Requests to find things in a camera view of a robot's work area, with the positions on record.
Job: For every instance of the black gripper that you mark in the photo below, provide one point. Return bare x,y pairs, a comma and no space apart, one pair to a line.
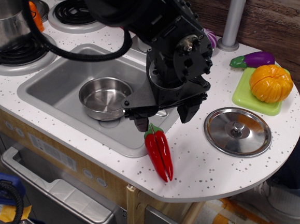
178,58

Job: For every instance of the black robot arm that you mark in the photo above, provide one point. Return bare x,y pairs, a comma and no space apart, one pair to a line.
144,13

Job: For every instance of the red toy chili pepper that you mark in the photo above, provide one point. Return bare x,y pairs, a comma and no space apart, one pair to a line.
158,150

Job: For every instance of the small steel pan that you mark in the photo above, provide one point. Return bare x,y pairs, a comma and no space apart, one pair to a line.
101,98

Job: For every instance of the steel pot lid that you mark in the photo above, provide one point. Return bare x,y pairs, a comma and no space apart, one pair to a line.
237,132

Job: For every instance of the large steel pot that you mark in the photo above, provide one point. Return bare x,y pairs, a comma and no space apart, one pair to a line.
14,30

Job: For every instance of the grey toy faucet base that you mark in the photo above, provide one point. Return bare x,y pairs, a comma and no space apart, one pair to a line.
138,44

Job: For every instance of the green plastic cutting board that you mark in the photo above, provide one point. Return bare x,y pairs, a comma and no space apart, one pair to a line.
243,97

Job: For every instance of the purple toy onion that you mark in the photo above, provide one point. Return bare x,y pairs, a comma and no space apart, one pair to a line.
211,37

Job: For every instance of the grey metal pole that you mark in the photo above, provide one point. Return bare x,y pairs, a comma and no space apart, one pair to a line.
228,42

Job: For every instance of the purple toy eggplant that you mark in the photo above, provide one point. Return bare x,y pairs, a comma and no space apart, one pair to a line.
253,60

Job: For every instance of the orange toy pumpkin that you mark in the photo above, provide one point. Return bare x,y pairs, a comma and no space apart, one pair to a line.
271,83

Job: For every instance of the grey toy sink basin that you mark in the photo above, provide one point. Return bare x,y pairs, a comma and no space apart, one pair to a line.
55,91

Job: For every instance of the back right stove burner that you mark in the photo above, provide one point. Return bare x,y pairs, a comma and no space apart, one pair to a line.
72,16

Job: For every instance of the stove burner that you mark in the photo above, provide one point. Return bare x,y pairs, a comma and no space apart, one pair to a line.
27,58
72,16

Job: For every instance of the front left stove burner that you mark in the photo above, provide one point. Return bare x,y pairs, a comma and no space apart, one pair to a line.
27,58

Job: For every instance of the white sneaker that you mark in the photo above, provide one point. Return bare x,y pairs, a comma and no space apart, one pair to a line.
279,204

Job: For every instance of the small steel bowl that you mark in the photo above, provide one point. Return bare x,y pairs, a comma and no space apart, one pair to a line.
42,8

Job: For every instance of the orange toy carrot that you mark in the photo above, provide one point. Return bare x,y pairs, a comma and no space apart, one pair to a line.
36,16

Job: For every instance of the blue clamp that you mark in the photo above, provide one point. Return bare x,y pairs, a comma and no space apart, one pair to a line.
12,190

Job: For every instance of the grey oven door handle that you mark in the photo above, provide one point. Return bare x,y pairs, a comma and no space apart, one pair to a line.
61,192

